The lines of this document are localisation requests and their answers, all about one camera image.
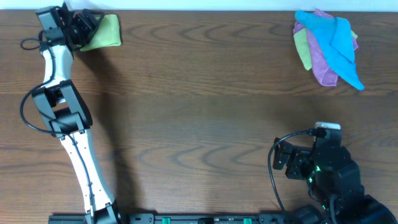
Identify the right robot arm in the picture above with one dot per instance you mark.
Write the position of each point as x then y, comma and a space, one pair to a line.
332, 177

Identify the blue microfiber cloth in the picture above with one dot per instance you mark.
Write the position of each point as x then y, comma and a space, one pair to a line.
335, 43

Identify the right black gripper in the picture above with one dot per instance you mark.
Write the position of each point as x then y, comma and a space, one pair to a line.
298, 156

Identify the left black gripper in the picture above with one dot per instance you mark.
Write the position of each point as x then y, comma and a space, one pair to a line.
86, 23

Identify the purple microfiber cloth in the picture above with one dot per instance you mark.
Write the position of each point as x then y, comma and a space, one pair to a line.
320, 65

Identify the green microfiber cloth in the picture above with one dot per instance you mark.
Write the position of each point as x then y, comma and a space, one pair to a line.
107, 35

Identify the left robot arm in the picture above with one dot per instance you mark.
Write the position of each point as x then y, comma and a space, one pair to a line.
64, 112

